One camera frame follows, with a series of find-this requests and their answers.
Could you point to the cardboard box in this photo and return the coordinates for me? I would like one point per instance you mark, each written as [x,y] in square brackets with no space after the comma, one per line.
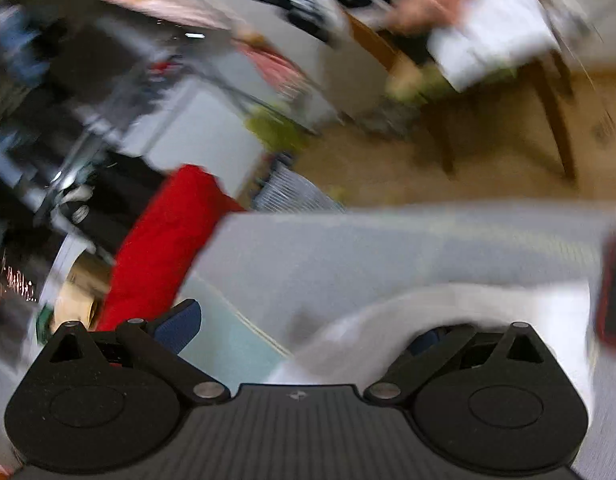
[83,295]

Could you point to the red rolled quilt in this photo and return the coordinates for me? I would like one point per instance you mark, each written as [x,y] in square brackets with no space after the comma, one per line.
[163,240]

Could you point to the grey ribbed basket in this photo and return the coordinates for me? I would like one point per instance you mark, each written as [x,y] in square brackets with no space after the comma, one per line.
[298,190]

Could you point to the white bear print shirt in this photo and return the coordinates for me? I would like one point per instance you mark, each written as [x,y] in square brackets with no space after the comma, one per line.
[488,305]

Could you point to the yellow-green bag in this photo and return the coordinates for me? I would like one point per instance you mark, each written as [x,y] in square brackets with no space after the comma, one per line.
[278,130]

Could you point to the dark object with red edge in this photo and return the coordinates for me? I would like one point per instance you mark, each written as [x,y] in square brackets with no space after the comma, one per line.
[615,295]

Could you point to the bed with green plaid sheet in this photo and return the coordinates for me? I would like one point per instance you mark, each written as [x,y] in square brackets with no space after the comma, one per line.
[388,245]

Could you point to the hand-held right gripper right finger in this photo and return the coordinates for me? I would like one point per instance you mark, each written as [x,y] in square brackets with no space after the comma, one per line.
[423,344]

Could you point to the wooden chair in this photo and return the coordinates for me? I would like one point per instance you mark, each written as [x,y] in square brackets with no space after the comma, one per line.
[553,110]

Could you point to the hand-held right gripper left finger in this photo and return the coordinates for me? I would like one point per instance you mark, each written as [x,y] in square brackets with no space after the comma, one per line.
[180,324]

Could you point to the white cloth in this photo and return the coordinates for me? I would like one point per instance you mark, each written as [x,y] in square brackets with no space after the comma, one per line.
[493,30]

